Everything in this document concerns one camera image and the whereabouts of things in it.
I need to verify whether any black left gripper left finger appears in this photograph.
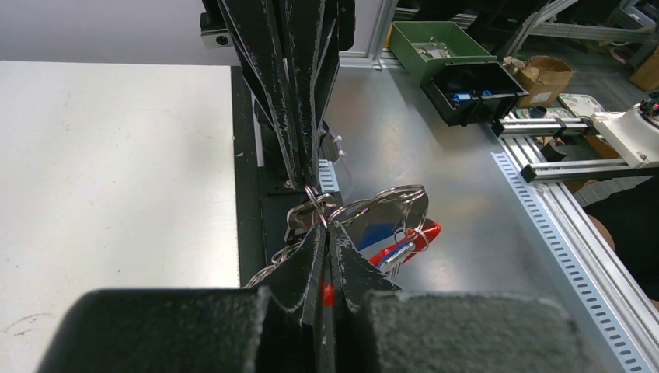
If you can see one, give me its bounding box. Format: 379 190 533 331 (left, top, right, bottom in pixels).
38 226 326 372

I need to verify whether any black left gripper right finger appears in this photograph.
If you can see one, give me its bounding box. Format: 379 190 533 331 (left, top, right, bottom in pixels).
329 223 591 372

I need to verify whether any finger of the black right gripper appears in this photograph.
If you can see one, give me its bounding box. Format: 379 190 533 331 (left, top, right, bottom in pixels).
285 1 339 186
218 1 302 188

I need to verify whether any silver key with black tag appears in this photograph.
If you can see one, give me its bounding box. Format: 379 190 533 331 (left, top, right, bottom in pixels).
284 193 336 243

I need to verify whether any silver key organiser plate with rings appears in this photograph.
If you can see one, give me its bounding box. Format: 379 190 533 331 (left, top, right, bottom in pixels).
244 184 443 373

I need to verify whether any green plastic bin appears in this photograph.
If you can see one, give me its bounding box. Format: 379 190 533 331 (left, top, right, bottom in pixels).
388 21 497 85

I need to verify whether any black plastic bin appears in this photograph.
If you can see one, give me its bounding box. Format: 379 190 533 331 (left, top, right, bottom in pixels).
420 61 528 127

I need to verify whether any cardboard box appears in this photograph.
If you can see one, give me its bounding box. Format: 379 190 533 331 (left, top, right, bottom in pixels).
503 55 574 108

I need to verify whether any person in dark shirt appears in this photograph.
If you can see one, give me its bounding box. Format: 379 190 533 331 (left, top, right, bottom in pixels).
584 176 658 306

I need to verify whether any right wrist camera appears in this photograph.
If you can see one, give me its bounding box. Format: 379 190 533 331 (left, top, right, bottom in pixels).
200 12 233 49

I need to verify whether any white machine on rail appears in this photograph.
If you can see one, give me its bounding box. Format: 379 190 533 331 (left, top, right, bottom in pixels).
492 92 658 182

